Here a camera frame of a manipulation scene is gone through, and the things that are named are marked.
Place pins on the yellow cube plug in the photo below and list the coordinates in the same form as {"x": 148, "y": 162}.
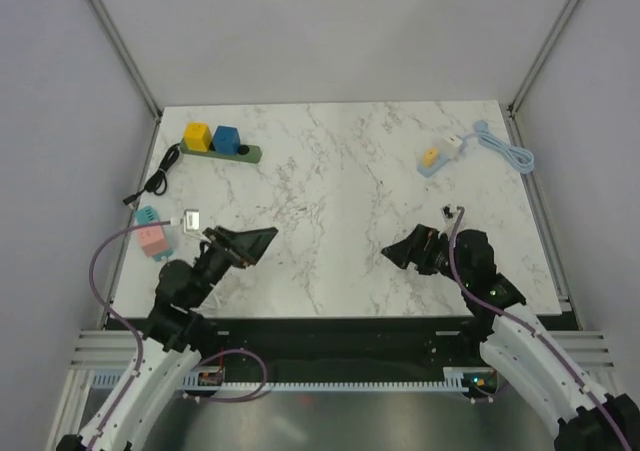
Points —
{"x": 197, "y": 137}

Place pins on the small yellow plug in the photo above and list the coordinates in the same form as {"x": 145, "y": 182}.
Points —
{"x": 430, "y": 157}

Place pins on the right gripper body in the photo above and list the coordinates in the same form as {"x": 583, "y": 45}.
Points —
{"x": 436, "y": 255}

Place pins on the green power strip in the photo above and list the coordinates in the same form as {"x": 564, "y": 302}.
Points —
{"x": 249, "y": 154}

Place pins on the pink cube socket adapter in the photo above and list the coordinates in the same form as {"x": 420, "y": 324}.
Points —
{"x": 152, "y": 240}

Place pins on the aluminium frame rail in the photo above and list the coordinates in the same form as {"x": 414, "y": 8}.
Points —
{"x": 113, "y": 349}

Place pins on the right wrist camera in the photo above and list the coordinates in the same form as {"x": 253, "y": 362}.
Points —
{"x": 450, "y": 212}

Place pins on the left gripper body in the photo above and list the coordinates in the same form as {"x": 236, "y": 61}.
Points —
{"x": 217, "y": 258}

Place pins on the teal power strip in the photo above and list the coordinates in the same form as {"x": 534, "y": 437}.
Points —
{"x": 148, "y": 215}

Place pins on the small white plug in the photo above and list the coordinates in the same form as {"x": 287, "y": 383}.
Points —
{"x": 451, "y": 146}

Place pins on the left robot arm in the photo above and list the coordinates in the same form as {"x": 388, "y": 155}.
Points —
{"x": 171, "y": 344}

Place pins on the light blue power strip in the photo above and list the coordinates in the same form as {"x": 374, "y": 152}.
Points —
{"x": 428, "y": 172}

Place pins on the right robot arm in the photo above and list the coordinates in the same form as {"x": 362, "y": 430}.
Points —
{"x": 579, "y": 413}

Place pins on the white cable duct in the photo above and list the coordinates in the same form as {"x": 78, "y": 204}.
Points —
{"x": 453, "y": 381}

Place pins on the blue cube plug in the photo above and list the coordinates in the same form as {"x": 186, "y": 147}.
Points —
{"x": 226, "y": 140}

